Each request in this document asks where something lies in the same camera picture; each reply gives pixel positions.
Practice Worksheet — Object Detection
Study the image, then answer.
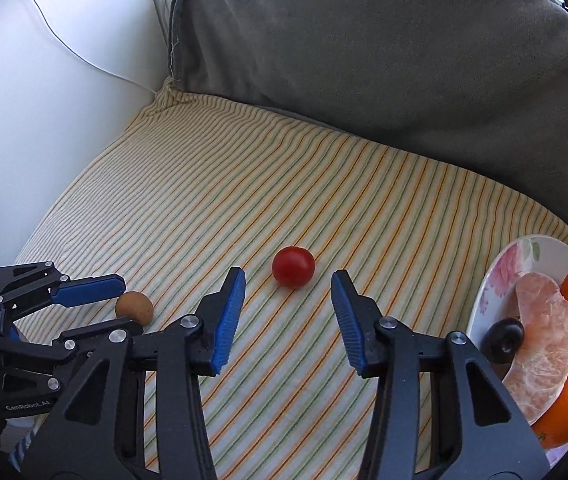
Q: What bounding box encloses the white pipe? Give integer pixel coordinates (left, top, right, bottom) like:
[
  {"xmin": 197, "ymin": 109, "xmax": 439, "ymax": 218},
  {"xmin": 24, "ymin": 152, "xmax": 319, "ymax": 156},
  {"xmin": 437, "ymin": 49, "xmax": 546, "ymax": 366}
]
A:
[{"xmin": 144, "ymin": 0, "xmax": 172, "ymax": 46}]

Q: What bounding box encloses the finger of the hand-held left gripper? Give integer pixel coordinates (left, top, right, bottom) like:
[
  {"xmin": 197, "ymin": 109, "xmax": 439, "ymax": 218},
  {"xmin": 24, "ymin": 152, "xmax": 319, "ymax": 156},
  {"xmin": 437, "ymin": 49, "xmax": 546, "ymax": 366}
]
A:
[
  {"xmin": 0, "ymin": 261, "xmax": 126, "ymax": 321},
  {"xmin": 0, "ymin": 321, "xmax": 145, "ymax": 366}
]

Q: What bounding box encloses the small cherry tomato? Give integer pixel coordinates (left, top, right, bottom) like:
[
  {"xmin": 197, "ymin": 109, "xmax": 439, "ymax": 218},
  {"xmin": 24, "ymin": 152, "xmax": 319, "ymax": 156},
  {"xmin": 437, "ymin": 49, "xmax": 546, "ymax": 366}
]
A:
[{"xmin": 272, "ymin": 246, "xmax": 315, "ymax": 289}]

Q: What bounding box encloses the peeled grapefruit segment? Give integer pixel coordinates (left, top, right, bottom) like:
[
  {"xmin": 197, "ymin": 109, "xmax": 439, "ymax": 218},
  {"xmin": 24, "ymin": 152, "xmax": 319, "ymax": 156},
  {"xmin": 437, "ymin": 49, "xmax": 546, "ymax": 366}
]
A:
[{"xmin": 503, "ymin": 272, "xmax": 568, "ymax": 423}]

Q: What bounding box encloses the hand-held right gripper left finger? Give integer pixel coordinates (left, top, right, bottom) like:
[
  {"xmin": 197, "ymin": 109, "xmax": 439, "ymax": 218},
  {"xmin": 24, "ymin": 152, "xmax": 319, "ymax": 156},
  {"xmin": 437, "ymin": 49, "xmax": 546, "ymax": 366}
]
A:
[{"xmin": 22, "ymin": 266, "xmax": 247, "ymax": 480}]

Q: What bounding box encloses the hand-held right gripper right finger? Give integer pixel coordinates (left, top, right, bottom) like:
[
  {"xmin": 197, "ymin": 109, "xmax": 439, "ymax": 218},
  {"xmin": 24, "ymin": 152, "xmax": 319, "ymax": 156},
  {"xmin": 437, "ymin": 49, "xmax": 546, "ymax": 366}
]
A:
[{"xmin": 330, "ymin": 269, "xmax": 550, "ymax": 480}]

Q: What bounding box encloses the small round brown fruit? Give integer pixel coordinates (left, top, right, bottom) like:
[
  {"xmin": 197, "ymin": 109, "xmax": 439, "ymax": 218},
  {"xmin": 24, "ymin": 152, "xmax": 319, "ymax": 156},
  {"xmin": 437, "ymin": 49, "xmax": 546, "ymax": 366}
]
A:
[{"xmin": 115, "ymin": 291, "xmax": 155, "ymax": 326}]

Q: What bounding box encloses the grey pillow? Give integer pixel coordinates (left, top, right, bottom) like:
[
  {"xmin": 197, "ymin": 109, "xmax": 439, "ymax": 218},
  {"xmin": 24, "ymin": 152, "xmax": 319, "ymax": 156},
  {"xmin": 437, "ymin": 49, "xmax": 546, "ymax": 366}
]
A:
[{"xmin": 169, "ymin": 0, "xmax": 568, "ymax": 263}]

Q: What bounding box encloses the white floral plate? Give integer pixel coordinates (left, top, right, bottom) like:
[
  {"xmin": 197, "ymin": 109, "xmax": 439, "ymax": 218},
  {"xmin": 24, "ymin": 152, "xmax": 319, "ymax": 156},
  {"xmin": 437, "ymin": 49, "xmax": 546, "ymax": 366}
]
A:
[{"xmin": 465, "ymin": 234, "xmax": 568, "ymax": 466}]

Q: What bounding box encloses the blue striped cloth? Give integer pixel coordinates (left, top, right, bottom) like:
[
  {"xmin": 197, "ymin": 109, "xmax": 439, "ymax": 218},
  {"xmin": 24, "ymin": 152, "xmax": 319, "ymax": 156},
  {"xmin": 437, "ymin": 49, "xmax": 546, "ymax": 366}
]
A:
[{"xmin": 8, "ymin": 425, "xmax": 37, "ymax": 463}]

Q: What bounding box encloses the dark grape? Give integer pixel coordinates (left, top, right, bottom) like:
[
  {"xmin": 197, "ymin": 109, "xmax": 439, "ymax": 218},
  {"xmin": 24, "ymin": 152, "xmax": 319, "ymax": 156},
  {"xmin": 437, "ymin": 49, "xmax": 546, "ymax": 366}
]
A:
[{"xmin": 481, "ymin": 317, "xmax": 525, "ymax": 365}]

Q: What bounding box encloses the thin white cable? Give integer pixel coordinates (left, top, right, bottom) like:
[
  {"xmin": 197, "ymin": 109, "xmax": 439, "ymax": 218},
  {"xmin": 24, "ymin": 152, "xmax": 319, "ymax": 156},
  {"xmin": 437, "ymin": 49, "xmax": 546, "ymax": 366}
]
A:
[{"xmin": 16, "ymin": 0, "xmax": 157, "ymax": 95}]

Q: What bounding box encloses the striped bed sheet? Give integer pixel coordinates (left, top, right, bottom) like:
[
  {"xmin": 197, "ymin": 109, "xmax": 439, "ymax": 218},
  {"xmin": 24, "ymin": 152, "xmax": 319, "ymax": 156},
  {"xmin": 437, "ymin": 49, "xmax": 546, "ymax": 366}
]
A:
[{"xmin": 11, "ymin": 77, "xmax": 568, "ymax": 480}]

